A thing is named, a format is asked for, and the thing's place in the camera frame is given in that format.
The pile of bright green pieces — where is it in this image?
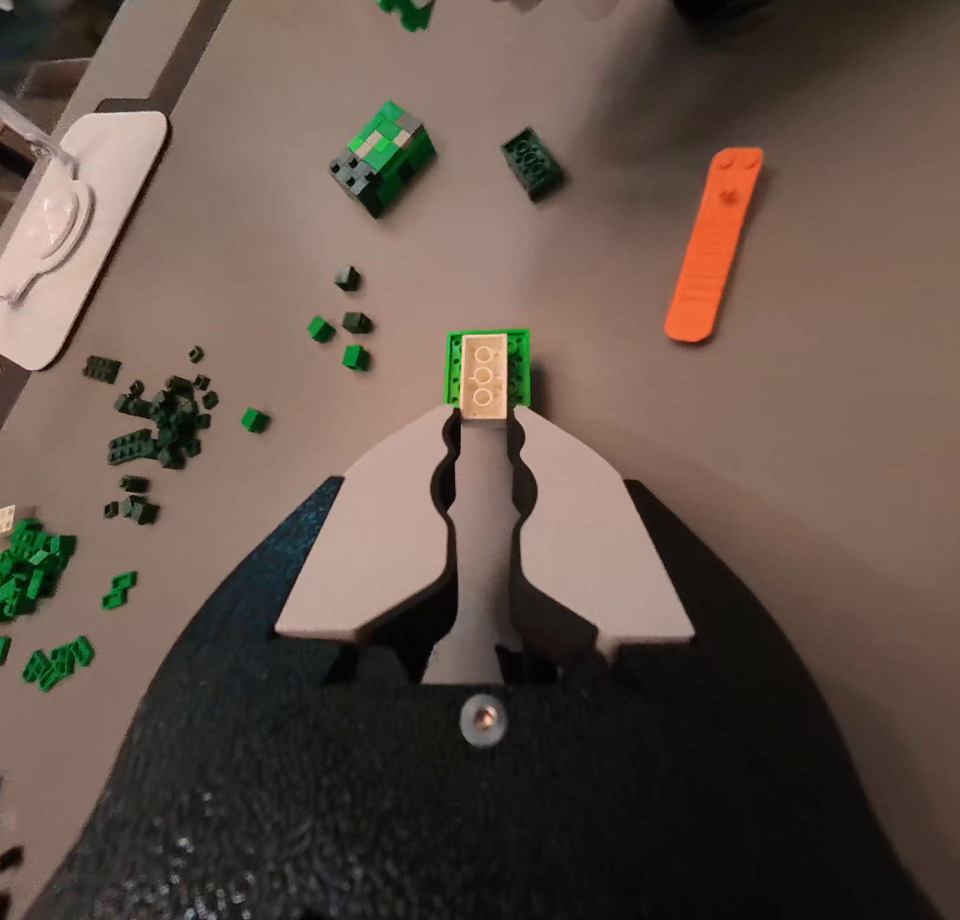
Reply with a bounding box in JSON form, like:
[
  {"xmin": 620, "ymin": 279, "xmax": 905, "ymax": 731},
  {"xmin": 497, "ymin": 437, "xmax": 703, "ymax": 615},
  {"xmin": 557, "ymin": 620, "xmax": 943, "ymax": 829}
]
[{"xmin": 0, "ymin": 518, "xmax": 140, "ymax": 692}]

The bright green lego plate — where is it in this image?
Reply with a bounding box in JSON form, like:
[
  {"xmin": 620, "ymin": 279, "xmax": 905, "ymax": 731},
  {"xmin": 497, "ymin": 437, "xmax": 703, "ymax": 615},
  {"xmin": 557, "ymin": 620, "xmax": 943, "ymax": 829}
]
[{"xmin": 437, "ymin": 327, "xmax": 535, "ymax": 411}]

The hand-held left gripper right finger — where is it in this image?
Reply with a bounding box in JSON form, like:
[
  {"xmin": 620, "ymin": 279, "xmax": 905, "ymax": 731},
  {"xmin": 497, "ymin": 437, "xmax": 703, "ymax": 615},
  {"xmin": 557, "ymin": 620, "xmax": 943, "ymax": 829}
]
[{"xmin": 510, "ymin": 407, "xmax": 696, "ymax": 647}]

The pile of dark green pieces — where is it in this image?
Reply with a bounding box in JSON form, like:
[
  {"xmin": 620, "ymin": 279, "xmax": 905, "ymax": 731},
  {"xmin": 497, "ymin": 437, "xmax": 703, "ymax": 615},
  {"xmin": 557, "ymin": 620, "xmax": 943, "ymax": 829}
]
[{"xmin": 105, "ymin": 346, "xmax": 220, "ymax": 525}]

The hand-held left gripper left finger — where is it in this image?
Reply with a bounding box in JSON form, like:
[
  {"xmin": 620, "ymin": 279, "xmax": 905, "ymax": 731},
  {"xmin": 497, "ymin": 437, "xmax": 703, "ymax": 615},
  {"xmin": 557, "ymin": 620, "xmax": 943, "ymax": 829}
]
[{"xmin": 275, "ymin": 406, "xmax": 460, "ymax": 645}]

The dark green lego brick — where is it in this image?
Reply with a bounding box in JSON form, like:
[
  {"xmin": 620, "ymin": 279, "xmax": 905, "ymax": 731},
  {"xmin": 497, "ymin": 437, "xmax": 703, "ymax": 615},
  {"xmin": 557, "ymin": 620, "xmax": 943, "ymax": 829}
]
[{"xmin": 501, "ymin": 126, "xmax": 567, "ymax": 203}]

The orange brick separator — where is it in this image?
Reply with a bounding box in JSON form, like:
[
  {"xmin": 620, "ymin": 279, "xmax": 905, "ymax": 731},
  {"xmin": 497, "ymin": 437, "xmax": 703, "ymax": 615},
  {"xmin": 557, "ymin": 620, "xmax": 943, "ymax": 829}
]
[{"xmin": 663, "ymin": 147, "xmax": 766, "ymax": 345}]

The green lego block model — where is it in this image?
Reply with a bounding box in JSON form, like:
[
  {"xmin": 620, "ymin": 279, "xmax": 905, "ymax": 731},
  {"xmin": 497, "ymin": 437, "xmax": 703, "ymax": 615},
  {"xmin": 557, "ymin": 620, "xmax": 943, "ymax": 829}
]
[{"xmin": 328, "ymin": 100, "xmax": 438, "ymax": 220}]

